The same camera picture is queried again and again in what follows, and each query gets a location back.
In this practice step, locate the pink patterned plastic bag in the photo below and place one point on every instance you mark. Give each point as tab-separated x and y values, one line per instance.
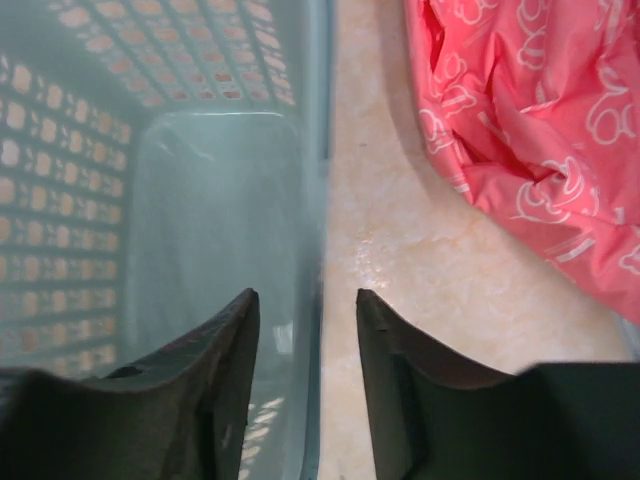
530	110

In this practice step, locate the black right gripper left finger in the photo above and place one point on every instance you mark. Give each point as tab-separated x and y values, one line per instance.
177	413

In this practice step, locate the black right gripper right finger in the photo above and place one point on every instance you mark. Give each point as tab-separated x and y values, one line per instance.
437	414

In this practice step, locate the large teal perforated basket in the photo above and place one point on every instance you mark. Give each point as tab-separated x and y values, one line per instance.
157	157

